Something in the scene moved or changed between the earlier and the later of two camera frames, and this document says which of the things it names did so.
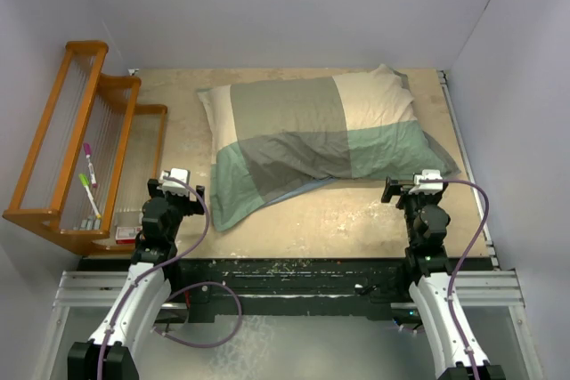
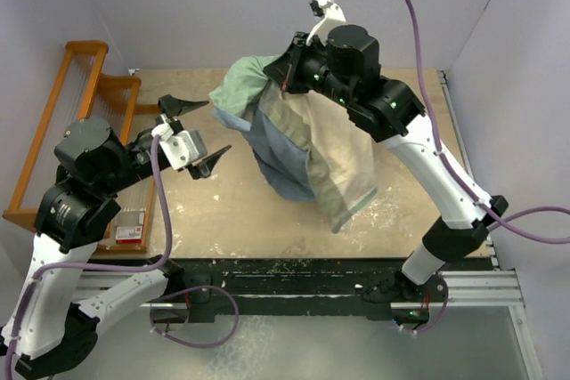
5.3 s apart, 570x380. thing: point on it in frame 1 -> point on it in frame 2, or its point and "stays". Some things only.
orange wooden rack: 85,180 stays
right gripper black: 402,190 -> 286,69
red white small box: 126,235 stays
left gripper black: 191,207 -> 173,107
